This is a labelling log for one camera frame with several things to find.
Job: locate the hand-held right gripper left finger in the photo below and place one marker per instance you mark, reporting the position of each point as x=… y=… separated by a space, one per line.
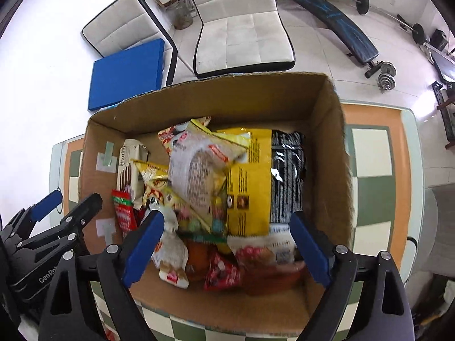
x=144 y=248

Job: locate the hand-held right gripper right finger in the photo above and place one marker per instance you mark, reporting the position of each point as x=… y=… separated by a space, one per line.
x=309 y=252

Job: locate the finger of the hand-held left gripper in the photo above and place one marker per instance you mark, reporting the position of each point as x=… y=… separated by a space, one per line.
x=46 y=204
x=87 y=207

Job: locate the white gold snack pouch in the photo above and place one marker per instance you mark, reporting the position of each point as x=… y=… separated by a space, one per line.
x=172 y=252

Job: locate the red snack box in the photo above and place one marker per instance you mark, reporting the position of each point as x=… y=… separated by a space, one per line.
x=124 y=213

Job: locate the white packet with red fruit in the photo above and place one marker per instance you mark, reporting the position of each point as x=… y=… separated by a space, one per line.
x=263 y=247

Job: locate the orange snack bag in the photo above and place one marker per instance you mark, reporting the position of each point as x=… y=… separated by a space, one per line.
x=197 y=259

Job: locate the white brown biscuit carton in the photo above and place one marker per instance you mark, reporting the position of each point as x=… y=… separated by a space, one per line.
x=129 y=163

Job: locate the colourful candy ball bag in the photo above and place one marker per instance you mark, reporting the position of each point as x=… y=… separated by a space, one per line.
x=199 y=220

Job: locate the small yellow cartoon packet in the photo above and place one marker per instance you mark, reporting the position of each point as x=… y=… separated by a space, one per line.
x=153 y=181

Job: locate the black striped snack bag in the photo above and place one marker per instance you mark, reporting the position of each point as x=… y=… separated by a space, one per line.
x=288 y=177

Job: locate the red crinkled snack packet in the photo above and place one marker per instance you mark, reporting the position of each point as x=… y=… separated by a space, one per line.
x=222 y=270

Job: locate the large yellow snack bag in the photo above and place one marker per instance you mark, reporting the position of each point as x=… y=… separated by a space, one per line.
x=248 y=184

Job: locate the blue printed cardboard box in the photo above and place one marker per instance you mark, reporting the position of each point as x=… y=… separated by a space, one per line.
x=248 y=106

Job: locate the blue square cushion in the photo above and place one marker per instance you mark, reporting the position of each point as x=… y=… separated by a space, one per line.
x=126 y=74

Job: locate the metal dumbbell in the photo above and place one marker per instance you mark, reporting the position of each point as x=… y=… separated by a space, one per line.
x=385 y=76

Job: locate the black metal rack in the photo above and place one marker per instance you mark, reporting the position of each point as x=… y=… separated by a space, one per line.
x=444 y=110

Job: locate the glass jar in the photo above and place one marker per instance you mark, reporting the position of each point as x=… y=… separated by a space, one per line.
x=183 y=14

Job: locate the black sit-up bench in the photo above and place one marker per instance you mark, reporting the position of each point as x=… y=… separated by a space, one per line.
x=334 y=21

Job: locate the black speaker box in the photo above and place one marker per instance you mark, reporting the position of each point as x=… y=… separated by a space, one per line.
x=439 y=41

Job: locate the barbell with black plates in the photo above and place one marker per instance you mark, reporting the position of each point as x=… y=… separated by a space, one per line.
x=363 y=3

